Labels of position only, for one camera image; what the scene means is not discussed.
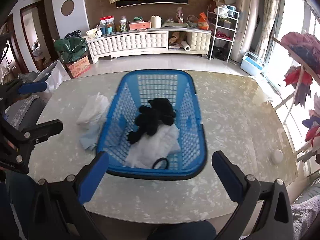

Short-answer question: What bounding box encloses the light blue cloth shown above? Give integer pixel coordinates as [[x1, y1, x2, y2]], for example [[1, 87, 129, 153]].
[[79, 124, 101, 151]]

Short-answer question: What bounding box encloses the white quilted cloth bundle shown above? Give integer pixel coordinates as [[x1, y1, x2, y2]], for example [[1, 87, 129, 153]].
[[76, 93, 110, 129]]

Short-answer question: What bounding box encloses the blue plastic laundry basket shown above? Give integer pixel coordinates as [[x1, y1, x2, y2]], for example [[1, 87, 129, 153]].
[[97, 69, 208, 180]]

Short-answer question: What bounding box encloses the black rubber ring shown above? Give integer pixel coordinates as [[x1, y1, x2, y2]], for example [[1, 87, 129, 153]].
[[152, 157, 170, 170]]

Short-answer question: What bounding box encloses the black plush toy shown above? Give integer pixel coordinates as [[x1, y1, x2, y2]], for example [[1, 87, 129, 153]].
[[127, 98, 176, 145]]

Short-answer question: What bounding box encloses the white fluffy towel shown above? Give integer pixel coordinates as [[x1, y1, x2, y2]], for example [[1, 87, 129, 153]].
[[125, 124, 181, 169]]

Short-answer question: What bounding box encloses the grey chair with lace cover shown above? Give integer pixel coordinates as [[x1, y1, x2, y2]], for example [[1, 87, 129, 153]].
[[5, 95, 46, 131]]

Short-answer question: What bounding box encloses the white paper shopping bag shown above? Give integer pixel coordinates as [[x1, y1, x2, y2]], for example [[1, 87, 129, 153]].
[[34, 60, 71, 93]]

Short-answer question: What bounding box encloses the red printed cardboard box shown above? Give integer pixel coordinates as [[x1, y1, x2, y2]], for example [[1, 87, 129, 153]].
[[66, 56, 90, 78]]

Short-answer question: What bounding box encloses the green plastic bag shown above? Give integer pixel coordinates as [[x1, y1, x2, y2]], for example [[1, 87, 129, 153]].
[[54, 36, 88, 63]]

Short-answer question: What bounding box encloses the small white round object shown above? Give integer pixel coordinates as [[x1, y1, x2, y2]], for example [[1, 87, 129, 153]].
[[271, 149, 284, 165]]

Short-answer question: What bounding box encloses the red white package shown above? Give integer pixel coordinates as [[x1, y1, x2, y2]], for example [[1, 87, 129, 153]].
[[100, 15, 114, 25]]

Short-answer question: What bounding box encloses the orange pink box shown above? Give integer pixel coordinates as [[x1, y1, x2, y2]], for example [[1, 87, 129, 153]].
[[129, 21, 151, 30]]

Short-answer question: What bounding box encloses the cream plastic jug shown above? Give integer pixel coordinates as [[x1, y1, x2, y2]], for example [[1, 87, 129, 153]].
[[150, 15, 162, 28]]

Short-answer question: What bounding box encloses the wooden clothes drying rack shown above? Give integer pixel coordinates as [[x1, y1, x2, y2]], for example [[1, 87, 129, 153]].
[[272, 36, 320, 156]]

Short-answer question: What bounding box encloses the light blue storage box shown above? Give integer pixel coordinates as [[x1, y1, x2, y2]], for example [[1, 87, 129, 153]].
[[240, 51, 266, 76]]

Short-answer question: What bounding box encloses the white tufted TV cabinet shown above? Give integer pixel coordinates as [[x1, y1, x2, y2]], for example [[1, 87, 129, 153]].
[[87, 27, 212, 63]]

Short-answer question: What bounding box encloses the pink cloth pile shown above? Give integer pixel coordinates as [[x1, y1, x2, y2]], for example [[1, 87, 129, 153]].
[[281, 32, 319, 75]]

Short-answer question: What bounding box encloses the orange bag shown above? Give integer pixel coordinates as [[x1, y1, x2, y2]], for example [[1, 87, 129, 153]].
[[197, 12, 209, 30]]

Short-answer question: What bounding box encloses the white metal shelf rack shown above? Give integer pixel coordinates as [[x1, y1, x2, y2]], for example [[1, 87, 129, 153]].
[[207, 4, 240, 61]]

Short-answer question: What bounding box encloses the tall silver air conditioner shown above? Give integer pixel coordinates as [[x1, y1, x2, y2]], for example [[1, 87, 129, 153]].
[[230, 0, 259, 63]]

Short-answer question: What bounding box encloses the patterned curtain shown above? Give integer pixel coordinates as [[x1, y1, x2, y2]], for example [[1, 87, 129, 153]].
[[255, 0, 279, 60]]

